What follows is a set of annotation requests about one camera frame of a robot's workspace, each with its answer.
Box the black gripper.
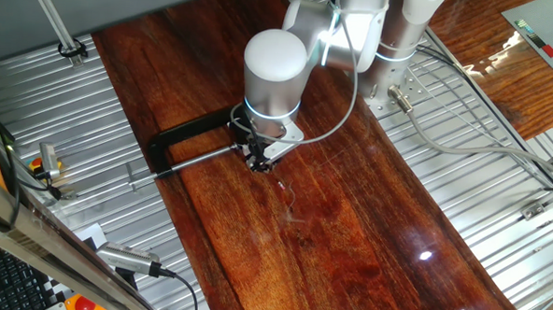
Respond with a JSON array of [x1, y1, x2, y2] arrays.
[[243, 137, 280, 176]]

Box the black C-clamp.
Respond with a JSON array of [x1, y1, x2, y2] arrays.
[[123, 102, 254, 200]]

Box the glossy brown wood board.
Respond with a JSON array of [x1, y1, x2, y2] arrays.
[[79, 0, 532, 310]]

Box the white paper sheet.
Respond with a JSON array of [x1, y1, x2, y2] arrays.
[[74, 221, 110, 252]]

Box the red emergency stop button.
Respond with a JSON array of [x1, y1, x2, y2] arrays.
[[64, 292, 116, 310]]

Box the black white marker sheet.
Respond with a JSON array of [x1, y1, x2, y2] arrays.
[[40, 277, 75, 306]]

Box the brown wood side table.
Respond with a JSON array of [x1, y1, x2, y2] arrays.
[[421, 0, 553, 143]]

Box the black keyboard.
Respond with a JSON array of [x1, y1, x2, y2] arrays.
[[0, 235, 57, 310]]

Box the grey brick baseplate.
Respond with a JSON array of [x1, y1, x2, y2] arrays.
[[497, 0, 553, 94]]

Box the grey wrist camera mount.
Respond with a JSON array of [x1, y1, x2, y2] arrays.
[[262, 120, 306, 164]]

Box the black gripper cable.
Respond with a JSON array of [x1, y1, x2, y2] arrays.
[[246, 119, 263, 148]]

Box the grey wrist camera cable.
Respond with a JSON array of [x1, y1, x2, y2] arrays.
[[229, 10, 362, 148]]

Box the black camera cable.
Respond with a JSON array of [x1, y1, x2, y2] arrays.
[[156, 266, 202, 310]]

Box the grey cable with metal connector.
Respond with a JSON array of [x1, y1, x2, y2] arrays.
[[383, 84, 553, 185]]

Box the silver depth camera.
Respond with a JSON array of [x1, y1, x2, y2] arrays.
[[94, 241, 164, 278], [38, 142, 63, 182]]

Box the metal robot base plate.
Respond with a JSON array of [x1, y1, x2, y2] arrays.
[[352, 49, 434, 121]]

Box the black camera stand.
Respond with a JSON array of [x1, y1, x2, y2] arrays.
[[113, 267, 141, 291]]

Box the black metal camera bracket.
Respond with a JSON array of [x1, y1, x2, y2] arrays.
[[34, 170, 78, 203]]

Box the shiny steel frame rail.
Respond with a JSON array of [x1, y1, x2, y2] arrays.
[[0, 159, 169, 310]]

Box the black ring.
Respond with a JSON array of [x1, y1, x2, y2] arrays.
[[57, 36, 90, 60]]

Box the aluminium post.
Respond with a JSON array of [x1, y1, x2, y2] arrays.
[[21, 0, 87, 69]]

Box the aluminium profile rail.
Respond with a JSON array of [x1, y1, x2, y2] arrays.
[[519, 177, 553, 222]]

